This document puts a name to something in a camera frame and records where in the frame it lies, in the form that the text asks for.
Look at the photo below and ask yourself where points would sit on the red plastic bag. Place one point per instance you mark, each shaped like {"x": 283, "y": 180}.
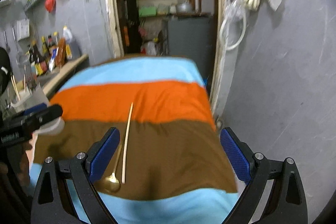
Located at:
{"x": 50, "y": 1}

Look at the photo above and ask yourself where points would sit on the green wall shelf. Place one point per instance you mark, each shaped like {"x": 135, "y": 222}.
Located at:
{"x": 35, "y": 2}

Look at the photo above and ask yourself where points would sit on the wooden kitchen counter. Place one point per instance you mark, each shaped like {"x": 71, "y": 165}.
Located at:
{"x": 71, "y": 65}

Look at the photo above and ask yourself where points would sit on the large oil bottle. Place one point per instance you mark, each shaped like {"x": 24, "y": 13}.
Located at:
{"x": 67, "y": 35}

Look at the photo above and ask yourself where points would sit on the striped tablecloth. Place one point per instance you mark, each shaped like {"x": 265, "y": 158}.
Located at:
{"x": 162, "y": 100}

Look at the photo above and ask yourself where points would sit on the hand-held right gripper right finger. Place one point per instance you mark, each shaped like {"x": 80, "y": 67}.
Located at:
{"x": 236, "y": 155}

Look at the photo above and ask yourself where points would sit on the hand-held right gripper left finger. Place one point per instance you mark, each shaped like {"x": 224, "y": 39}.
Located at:
{"x": 105, "y": 153}

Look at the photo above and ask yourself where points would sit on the red-brown sauce pouch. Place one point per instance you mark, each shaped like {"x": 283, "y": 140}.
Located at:
{"x": 62, "y": 52}

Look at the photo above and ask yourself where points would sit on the white wall box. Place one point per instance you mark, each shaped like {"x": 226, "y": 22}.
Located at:
{"x": 23, "y": 28}

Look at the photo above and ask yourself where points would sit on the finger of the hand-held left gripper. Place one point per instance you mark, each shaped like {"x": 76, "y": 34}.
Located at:
{"x": 47, "y": 116}
{"x": 35, "y": 109}

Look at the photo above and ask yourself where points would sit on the white utensil holder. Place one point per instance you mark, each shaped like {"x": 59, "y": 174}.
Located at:
{"x": 34, "y": 98}

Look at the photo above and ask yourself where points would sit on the row of sauce bottles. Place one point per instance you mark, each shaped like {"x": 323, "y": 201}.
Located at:
{"x": 42, "y": 58}

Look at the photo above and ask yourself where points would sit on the gold spoon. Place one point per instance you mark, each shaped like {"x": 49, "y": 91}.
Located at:
{"x": 109, "y": 183}

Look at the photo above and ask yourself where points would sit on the person's left hand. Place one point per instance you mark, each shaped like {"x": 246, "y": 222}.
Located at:
{"x": 18, "y": 161}

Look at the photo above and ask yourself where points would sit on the green plastic container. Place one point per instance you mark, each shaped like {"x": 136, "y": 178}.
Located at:
{"x": 147, "y": 11}

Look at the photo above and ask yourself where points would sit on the grey cabinet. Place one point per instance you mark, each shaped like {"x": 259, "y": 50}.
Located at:
{"x": 189, "y": 35}

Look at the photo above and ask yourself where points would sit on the aluminium pot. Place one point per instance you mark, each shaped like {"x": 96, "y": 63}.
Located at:
{"x": 183, "y": 7}

